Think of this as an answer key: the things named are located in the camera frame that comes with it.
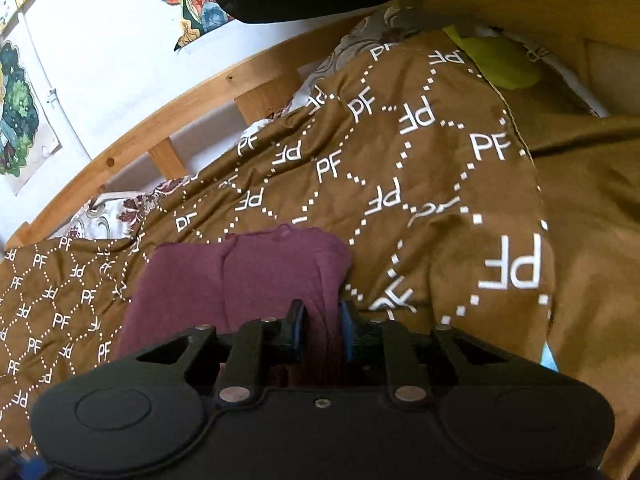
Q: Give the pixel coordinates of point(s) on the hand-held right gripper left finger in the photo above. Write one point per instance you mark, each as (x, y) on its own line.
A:
(298, 332)

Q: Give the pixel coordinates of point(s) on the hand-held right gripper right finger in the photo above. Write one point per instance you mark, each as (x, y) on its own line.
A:
(345, 332)

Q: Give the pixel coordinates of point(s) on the maroon cloth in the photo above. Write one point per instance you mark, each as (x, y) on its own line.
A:
(240, 280)

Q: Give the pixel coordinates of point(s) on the brown printed blanket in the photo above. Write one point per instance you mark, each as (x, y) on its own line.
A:
(400, 170)

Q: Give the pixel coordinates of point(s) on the light blue cloth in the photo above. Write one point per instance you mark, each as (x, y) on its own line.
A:
(548, 357)

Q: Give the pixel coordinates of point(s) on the white floral bedsheet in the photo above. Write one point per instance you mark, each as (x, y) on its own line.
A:
(100, 212)

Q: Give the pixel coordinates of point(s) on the yellow-green cloth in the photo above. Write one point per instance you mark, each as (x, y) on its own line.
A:
(495, 62)

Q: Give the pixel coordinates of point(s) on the wooden bed frame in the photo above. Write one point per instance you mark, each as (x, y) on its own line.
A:
(165, 125)

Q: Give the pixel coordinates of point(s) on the colourful figure wall poster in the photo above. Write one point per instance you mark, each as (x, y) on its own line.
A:
(195, 5)

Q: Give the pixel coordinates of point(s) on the white wall conduit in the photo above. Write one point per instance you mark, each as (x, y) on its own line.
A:
(50, 95)

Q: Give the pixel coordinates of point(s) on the wall poster with green tree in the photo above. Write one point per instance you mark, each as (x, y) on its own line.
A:
(17, 110)

